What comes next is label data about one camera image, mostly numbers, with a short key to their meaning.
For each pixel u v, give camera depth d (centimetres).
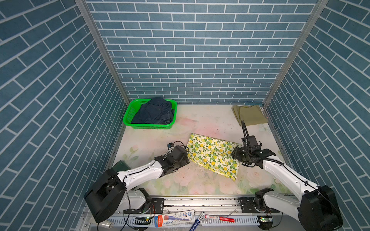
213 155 91
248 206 74
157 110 109
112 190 41
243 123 76
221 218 69
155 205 74
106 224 66
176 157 65
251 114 113
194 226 67
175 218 69
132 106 111
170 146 79
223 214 71
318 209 40
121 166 86
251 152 65
